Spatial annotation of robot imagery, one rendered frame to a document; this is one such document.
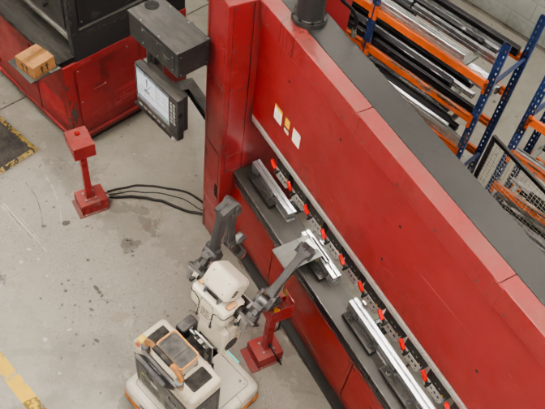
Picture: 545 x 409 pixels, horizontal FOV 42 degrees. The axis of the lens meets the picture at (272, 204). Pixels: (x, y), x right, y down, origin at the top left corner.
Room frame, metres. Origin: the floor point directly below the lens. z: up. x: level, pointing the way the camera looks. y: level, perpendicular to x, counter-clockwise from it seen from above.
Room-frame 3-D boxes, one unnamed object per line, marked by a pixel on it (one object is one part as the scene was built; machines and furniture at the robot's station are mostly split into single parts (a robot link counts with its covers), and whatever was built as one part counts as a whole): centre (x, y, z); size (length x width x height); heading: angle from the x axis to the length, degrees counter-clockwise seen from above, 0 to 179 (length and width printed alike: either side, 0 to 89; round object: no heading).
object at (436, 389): (1.68, -1.02, 1.26); 0.15 x 0.09 x 0.17; 37
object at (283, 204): (3.06, 0.01, 0.92); 0.50 x 0.06 x 0.10; 37
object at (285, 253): (2.53, -0.20, 1.00); 0.26 x 0.18 x 0.01; 127
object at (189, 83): (3.50, 0.68, 1.18); 0.40 x 0.24 x 0.07; 37
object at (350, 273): (2.32, -0.54, 1.26); 0.15 x 0.09 x 0.17; 37
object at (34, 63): (3.83, 1.90, 1.04); 0.30 x 0.26 x 0.12; 51
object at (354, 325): (2.10, -0.63, 0.89); 0.30 x 0.05 x 0.03; 37
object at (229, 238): (2.38, 0.22, 1.40); 0.11 x 0.06 x 0.43; 51
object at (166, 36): (3.37, 0.78, 1.53); 0.51 x 0.25 x 0.85; 49
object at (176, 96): (3.27, 0.80, 1.42); 0.45 x 0.12 x 0.36; 49
